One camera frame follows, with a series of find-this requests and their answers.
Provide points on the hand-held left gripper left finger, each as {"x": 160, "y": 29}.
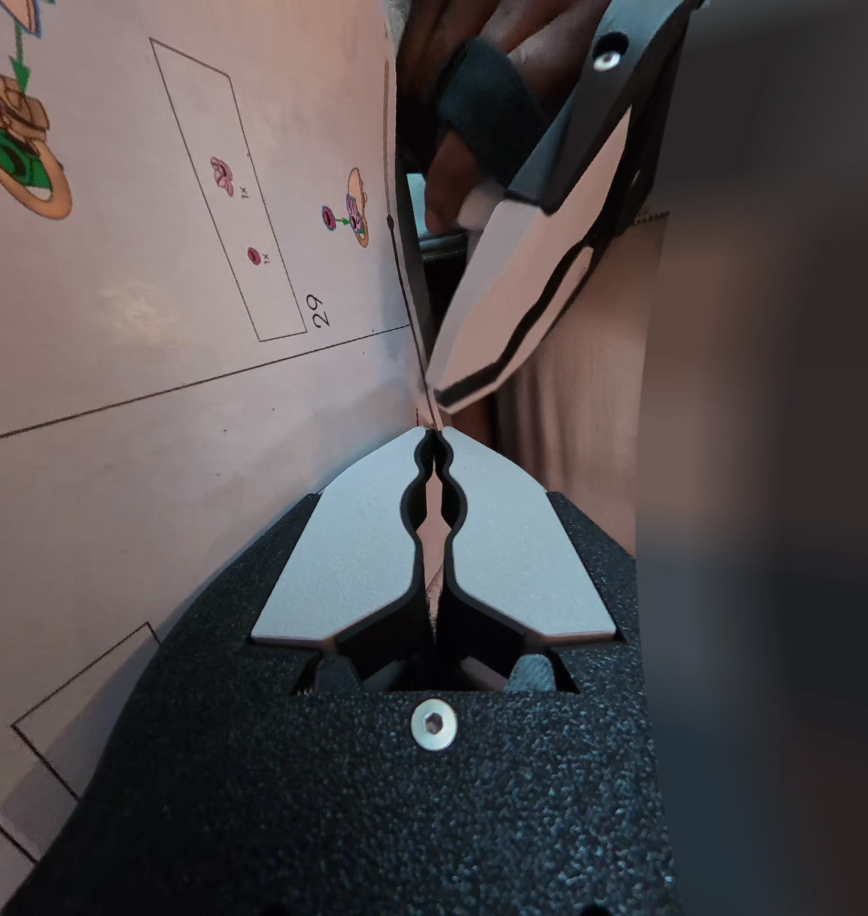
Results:
{"x": 348, "y": 544}

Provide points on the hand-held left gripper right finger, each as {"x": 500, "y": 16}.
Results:
{"x": 520, "y": 551}

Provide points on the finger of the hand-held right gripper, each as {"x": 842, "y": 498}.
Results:
{"x": 513, "y": 286}
{"x": 548, "y": 315}

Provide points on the white instruction booklet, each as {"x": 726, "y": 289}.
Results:
{"x": 155, "y": 429}

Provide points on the person's right hand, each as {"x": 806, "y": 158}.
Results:
{"x": 541, "y": 28}

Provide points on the beige cloth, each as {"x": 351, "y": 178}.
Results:
{"x": 584, "y": 429}

